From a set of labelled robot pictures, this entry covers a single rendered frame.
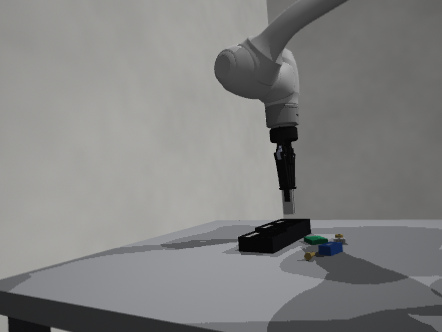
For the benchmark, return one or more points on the black three-compartment bin rack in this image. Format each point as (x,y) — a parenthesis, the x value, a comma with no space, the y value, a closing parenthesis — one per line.
(288,231)

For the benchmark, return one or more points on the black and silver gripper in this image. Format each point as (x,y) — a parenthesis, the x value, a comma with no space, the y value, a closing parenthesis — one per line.
(285,163)

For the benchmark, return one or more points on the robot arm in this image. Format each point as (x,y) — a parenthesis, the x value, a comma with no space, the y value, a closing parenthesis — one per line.
(261,68)

